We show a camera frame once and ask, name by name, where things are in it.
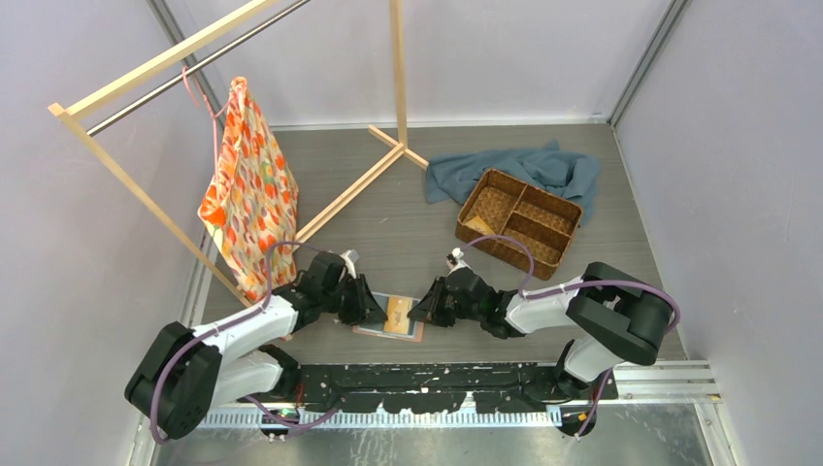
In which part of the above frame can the orange floral hanging garment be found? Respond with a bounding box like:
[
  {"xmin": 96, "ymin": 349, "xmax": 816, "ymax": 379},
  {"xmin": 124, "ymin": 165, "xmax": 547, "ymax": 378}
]
[{"xmin": 198, "ymin": 77, "xmax": 299, "ymax": 302}]

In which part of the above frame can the orange credit card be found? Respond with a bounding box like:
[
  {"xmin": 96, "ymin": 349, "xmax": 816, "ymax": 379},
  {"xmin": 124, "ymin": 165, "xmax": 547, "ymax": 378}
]
[{"xmin": 465, "ymin": 216, "xmax": 494, "ymax": 235}]

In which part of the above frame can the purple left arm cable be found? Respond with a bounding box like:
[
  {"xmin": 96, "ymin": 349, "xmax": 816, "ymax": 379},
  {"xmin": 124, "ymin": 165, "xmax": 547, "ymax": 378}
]
[{"xmin": 149, "ymin": 241, "xmax": 342, "ymax": 445}]

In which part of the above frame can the wooden clothes rack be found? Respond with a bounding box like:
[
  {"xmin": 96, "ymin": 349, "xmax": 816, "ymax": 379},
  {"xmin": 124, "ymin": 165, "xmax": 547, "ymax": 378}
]
[{"xmin": 48, "ymin": 0, "xmax": 429, "ymax": 307}]

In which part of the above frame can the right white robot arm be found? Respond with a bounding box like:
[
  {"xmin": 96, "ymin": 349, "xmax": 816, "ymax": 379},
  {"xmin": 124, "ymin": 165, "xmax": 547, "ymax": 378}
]
[{"xmin": 408, "ymin": 249, "xmax": 680, "ymax": 399}]

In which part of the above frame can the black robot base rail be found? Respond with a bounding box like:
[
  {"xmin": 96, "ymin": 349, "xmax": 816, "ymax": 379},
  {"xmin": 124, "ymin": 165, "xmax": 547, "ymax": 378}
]
[{"xmin": 252, "ymin": 362, "xmax": 599, "ymax": 415}]

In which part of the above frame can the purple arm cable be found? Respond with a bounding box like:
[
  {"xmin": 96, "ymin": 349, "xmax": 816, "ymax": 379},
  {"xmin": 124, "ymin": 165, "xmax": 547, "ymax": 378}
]
[
  {"xmin": 149, "ymin": 241, "xmax": 342, "ymax": 445},
  {"xmin": 449, "ymin": 234, "xmax": 681, "ymax": 439}
]

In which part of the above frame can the yellow credit card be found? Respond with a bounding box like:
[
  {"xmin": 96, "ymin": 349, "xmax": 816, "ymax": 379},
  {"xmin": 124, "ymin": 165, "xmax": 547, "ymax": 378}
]
[{"xmin": 383, "ymin": 295, "xmax": 416, "ymax": 337}]

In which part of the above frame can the pink clothes hanger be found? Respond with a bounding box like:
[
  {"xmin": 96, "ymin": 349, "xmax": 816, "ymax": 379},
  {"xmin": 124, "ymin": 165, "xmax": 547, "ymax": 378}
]
[{"xmin": 181, "ymin": 66, "xmax": 231, "ymax": 169}]

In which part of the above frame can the blue-grey crumpled cloth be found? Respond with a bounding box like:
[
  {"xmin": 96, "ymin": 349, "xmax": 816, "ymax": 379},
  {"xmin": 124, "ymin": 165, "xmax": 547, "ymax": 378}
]
[{"xmin": 425, "ymin": 140, "xmax": 601, "ymax": 224}]

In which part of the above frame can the woven wicker divided basket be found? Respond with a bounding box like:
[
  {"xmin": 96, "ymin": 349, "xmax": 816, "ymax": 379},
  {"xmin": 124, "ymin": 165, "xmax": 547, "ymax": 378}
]
[{"xmin": 455, "ymin": 169, "xmax": 583, "ymax": 281}]

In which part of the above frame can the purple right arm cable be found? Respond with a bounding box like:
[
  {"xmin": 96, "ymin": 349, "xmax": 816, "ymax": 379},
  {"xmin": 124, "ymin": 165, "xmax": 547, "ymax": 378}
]
[{"xmin": 449, "ymin": 234, "xmax": 681, "ymax": 439}]

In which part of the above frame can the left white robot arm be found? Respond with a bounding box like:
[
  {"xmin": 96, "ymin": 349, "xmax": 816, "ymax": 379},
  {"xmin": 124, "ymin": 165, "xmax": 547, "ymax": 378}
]
[{"xmin": 124, "ymin": 250, "xmax": 387, "ymax": 445}]

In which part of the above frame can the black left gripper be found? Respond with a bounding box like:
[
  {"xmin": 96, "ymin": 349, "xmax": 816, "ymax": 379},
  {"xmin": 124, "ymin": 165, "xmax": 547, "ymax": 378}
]
[{"xmin": 320, "ymin": 273, "xmax": 387, "ymax": 325}]

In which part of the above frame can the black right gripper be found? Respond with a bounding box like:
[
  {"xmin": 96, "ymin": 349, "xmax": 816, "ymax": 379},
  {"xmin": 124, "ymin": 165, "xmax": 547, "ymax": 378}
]
[{"xmin": 409, "ymin": 276, "xmax": 483, "ymax": 327}]

